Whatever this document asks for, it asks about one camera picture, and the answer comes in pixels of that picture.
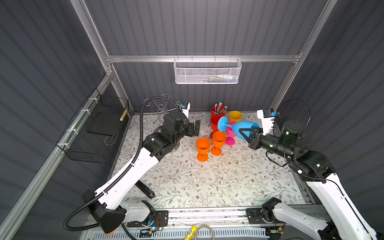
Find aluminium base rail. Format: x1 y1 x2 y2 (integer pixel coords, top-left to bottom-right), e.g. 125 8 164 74
86 206 328 229

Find red wine glass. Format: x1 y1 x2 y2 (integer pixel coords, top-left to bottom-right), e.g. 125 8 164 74
210 116 221 139

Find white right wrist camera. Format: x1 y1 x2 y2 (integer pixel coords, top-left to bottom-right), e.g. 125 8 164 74
257 109 278 136

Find white wire wall basket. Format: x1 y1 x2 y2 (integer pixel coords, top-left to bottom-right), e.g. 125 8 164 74
173 58 242 85

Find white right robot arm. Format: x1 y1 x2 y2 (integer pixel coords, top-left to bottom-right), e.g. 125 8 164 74
233 121 384 240

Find black stapler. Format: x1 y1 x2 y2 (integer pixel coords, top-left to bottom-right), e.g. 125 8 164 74
135 181 155 199

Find orange wine glass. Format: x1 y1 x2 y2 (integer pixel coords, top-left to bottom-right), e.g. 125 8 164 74
197 138 211 162
211 131 227 156

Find pencils in red cup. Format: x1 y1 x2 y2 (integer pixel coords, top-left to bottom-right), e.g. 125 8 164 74
212 102 228 115

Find black wire side basket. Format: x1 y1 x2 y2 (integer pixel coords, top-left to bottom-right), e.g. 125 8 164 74
57 91 130 164

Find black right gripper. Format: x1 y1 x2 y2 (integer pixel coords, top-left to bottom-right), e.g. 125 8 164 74
237 126 291 162

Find red pencil cup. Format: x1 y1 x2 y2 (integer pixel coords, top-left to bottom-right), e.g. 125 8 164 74
211 105 227 118

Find yellow wine glass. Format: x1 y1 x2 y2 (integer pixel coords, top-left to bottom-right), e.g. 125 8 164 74
229 111 243 123

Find yellow marker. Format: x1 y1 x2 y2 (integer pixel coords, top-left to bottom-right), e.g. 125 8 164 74
184 226 198 240

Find black corrugated cable conduit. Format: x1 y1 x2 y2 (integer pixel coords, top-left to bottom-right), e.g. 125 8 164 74
62 96 190 232

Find blue wine glass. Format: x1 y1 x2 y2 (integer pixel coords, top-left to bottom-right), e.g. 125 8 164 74
218 117 260 138

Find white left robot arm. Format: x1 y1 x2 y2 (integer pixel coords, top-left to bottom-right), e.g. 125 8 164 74
83 111 201 234

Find pink wine glass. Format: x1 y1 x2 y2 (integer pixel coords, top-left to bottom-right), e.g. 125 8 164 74
226 122 236 146

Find chrome wine glass rack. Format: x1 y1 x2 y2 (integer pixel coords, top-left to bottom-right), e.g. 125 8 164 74
146 100 178 129

